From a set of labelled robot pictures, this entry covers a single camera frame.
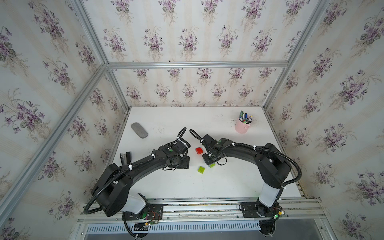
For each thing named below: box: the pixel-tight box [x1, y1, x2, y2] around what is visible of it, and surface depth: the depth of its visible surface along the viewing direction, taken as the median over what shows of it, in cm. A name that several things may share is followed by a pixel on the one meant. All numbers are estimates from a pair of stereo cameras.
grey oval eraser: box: [130, 122, 148, 139], surface depth 106 cm
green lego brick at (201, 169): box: [197, 166, 206, 174], surface depth 88 cm
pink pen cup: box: [235, 111, 253, 134], surface depth 100 cm
